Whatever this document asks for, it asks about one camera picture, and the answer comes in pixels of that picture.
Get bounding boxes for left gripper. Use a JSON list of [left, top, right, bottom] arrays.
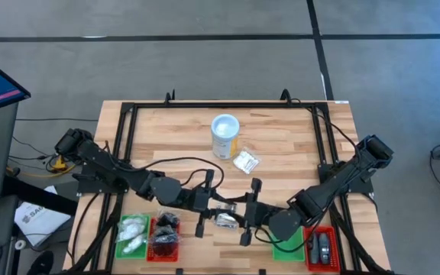
[[183, 170, 240, 238]]

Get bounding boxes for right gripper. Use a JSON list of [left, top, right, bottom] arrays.
[[229, 177, 283, 248]]

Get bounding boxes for bagged steel nail clipper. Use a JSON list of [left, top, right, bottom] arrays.
[[214, 212, 241, 231], [215, 201, 239, 213]]

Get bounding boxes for bagged black round hairbrush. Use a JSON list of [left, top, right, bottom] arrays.
[[150, 225, 182, 245], [156, 211, 182, 230]]

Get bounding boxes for bagged cables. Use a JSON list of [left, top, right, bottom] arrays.
[[150, 238, 180, 257]]

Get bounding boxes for dark grey deodorant stick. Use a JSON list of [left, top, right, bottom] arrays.
[[318, 231, 332, 266], [308, 232, 321, 265]]

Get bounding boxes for bagged white cotton swabs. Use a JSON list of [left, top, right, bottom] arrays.
[[116, 223, 145, 243], [231, 147, 262, 176], [121, 234, 147, 255], [121, 215, 146, 227]]

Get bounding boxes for green plastic basket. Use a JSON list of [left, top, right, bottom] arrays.
[[115, 213, 151, 260], [272, 225, 306, 263]]

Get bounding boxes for white canister with yellow label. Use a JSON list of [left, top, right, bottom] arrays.
[[210, 113, 241, 160]]

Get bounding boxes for red plastic basket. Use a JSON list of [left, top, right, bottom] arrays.
[[146, 216, 181, 264], [302, 225, 342, 273]]

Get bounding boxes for black metal bar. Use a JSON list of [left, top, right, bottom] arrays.
[[1, 175, 79, 217]]

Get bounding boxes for white paper sheet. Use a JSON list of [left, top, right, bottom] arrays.
[[13, 186, 72, 248]]

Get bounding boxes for black shoe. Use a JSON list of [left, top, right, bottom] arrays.
[[26, 250, 55, 275]]

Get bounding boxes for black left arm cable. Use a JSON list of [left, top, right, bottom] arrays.
[[105, 140, 225, 192]]

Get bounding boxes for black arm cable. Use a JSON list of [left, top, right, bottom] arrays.
[[290, 98, 361, 154], [105, 140, 225, 192]]

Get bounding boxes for black aluminium table frame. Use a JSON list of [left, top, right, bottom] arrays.
[[65, 88, 393, 275]]

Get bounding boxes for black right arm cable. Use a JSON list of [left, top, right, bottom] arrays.
[[290, 98, 361, 154]]

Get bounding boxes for yellow cable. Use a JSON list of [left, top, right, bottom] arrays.
[[8, 154, 78, 180]]

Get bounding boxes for thin black floor cable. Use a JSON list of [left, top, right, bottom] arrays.
[[15, 117, 99, 123]]

